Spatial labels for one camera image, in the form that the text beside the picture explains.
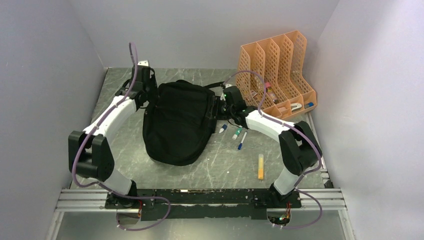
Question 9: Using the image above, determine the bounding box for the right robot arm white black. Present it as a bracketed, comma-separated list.
[218, 86, 323, 207]

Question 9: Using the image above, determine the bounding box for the silver stapler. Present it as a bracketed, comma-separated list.
[290, 102, 303, 113]

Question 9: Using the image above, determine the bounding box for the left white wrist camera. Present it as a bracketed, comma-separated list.
[137, 60, 150, 67]

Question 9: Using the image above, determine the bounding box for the aluminium frame rail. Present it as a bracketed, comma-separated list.
[55, 188, 347, 213]

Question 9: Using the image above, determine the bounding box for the orange plastic file organizer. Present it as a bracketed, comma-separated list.
[235, 30, 318, 121]

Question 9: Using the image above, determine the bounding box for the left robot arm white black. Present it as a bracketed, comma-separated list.
[68, 60, 158, 208]

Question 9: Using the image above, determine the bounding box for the purple cable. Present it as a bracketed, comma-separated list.
[71, 42, 172, 232]
[223, 70, 323, 229]

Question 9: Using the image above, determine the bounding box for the blue capped white pen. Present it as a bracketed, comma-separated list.
[237, 132, 247, 150]

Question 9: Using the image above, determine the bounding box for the green capped white marker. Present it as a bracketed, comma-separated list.
[232, 127, 243, 140]

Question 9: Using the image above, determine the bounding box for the black student backpack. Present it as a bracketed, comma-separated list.
[142, 80, 223, 166]

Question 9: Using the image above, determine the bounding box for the small blue item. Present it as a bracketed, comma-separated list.
[304, 102, 314, 109]

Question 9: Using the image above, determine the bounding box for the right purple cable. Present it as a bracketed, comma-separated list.
[223, 70, 323, 229]

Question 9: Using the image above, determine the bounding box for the pink capped bottle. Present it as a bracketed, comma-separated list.
[265, 81, 279, 104]

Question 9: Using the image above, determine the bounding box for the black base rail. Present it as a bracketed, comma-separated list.
[104, 188, 302, 221]

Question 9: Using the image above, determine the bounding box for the yellow highlighter marker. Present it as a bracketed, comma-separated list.
[257, 154, 264, 180]

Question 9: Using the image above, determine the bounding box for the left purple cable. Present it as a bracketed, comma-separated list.
[71, 42, 172, 232]

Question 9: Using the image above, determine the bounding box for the blue white marker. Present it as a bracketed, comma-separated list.
[219, 124, 228, 133]

